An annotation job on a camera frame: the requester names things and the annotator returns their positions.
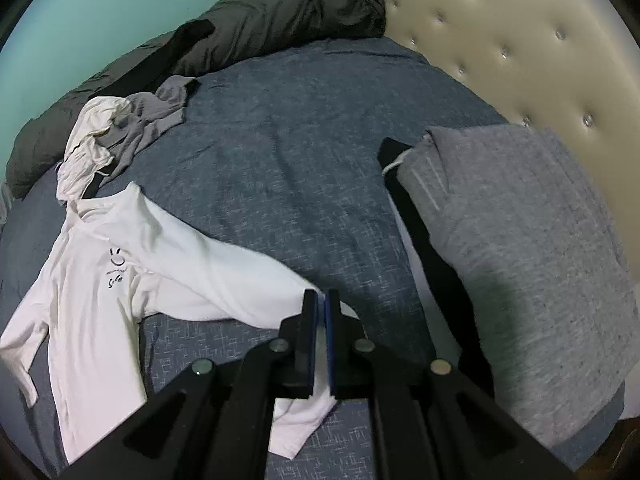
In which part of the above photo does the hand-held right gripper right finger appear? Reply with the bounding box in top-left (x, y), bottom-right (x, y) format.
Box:
top-left (324, 287), bottom-right (576, 480)

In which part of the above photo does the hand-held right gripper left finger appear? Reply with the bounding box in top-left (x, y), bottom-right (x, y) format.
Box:
top-left (60, 289), bottom-right (321, 480)

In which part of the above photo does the white long-sleeve shirt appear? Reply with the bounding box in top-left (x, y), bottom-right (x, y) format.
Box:
top-left (0, 181), bottom-right (361, 463)

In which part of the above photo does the folded light grey garment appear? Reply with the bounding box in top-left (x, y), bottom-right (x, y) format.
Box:
top-left (387, 180), bottom-right (436, 331)

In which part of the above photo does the blue patterned bed sheet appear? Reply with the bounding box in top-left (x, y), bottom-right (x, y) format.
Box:
top-left (0, 37), bottom-right (626, 480)

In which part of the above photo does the crumpled grey garment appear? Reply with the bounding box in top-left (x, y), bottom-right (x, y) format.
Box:
top-left (97, 75), bottom-right (200, 181)

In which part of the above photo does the dark grey rolled duvet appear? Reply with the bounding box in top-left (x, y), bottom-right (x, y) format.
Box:
top-left (5, 0), bottom-right (386, 198)

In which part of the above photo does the cream tufted headboard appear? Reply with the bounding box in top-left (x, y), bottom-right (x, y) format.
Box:
top-left (340, 0), bottom-right (640, 281)

